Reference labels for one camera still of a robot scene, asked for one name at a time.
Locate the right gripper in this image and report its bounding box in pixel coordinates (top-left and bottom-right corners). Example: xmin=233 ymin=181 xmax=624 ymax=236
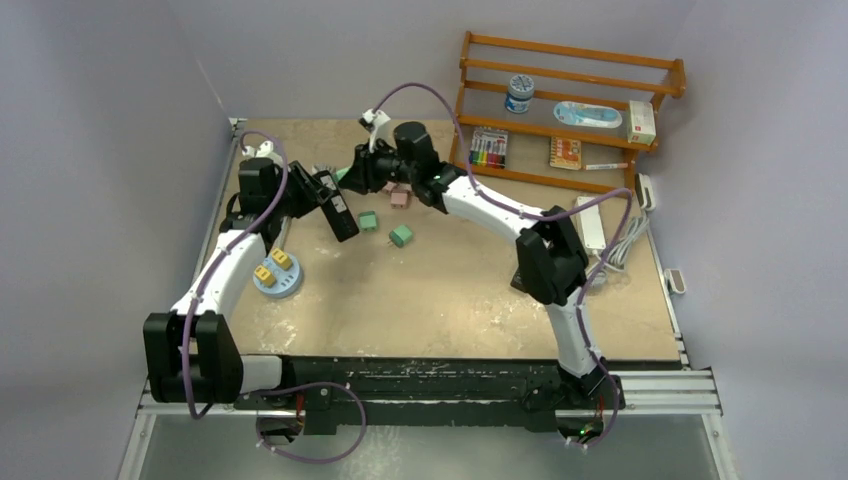
xmin=342 ymin=137 xmax=421 ymax=195

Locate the black power strip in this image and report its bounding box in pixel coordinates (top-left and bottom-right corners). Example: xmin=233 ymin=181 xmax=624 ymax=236
xmin=314 ymin=170 xmax=359 ymax=242
xmin=510 ymin=270 xmax=526 ymax=293

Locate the green charger plug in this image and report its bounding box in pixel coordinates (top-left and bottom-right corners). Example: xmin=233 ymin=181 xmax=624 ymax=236
xmin=357 ymin=211 xmax=379 ymax=232

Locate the yellow charger plug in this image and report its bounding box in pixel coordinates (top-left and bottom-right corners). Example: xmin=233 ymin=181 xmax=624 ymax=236
xmin=254 ymin=265 xmax=277 ymax=289
xmin=270 ymin=248 xmax=293 ymax=271

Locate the white power strip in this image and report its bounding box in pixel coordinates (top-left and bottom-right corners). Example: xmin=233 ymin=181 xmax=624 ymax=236
xmin=574 ymin=196 xmax=607 ymax=254

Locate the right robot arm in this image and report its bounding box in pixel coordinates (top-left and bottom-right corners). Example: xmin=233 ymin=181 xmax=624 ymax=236
xmin=340 ymin=119 xmax=607 ymax=407

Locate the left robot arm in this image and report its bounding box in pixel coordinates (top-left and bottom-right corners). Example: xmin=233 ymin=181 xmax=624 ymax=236
xmin=143 ymin=155 xmax=348 ymax=409

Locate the round white socket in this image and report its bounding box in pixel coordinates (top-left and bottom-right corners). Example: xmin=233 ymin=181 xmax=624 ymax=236
xmin=252 ymin=248 xmax=304 ymax=299

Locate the marker pen set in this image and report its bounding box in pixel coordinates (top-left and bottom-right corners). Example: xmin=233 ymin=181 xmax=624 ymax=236
xmin=469 ymin=127 xmax=508 ymax=169

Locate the wooden shelf rack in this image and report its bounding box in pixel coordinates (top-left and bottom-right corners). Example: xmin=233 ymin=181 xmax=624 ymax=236
xmin=451 ymin=31 xmax=687 ymax=194

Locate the blue white jar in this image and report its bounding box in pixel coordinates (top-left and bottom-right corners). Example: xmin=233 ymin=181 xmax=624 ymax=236
xmin=504 ymin=74 xmax=535 ymax=114

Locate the small orange notebook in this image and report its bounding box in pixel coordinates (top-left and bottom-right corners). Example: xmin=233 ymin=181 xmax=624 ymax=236
xmin=548 ymin=136 xmax=583 ymax=171

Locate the blue oval package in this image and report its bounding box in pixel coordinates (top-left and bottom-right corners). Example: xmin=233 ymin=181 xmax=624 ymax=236
xmin=553 ymin=101 xmax=623 ymax=129

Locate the white pen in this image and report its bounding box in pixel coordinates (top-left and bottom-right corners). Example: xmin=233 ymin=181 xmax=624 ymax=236
xmin=583 ymin=162 xmax=630 ymax=171

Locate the white red box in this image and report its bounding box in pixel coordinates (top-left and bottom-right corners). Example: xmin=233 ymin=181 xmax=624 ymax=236
xmin=627 ymin=100 xmax=657 ymax=146

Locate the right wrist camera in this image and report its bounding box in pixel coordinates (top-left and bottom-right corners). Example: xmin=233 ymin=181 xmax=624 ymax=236
xmin=359 ymin=109 xmax=391 ymax=153

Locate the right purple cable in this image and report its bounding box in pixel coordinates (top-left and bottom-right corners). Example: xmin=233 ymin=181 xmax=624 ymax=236
xmin=370 ymin=82 xmax=635 ymax=452

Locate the purple cable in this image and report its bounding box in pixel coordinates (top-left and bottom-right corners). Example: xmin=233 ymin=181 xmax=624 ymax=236
xmin=370 ymin=82 xmax=635 ymax=452
xmin=180 ymin=130 xmax=368 ymax=465

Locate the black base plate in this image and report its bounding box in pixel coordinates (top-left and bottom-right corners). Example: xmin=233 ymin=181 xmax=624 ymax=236
xmin=234 ymin=356 xmax=626 ymax=440

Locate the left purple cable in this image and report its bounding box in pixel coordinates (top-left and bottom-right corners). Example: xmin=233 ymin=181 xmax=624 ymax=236
xmin=180 ymin=130 xmax=368 ymax=465

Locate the white wall clip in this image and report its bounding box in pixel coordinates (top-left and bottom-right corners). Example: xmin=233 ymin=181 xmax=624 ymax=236
xmin=663 ymin=268 xmax=686 ymax=295
xmin=635 ymin=173 xmax=657 ymax=212

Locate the lower white wall clip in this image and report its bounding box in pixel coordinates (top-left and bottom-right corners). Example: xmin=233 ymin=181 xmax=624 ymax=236
xmin=663 ymin=268 xmax=686 ymax=295

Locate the aluminium rail frame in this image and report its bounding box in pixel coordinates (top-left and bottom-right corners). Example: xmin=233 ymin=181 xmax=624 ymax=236
xmin=143 ymin=112 xmax=721 ymax=454

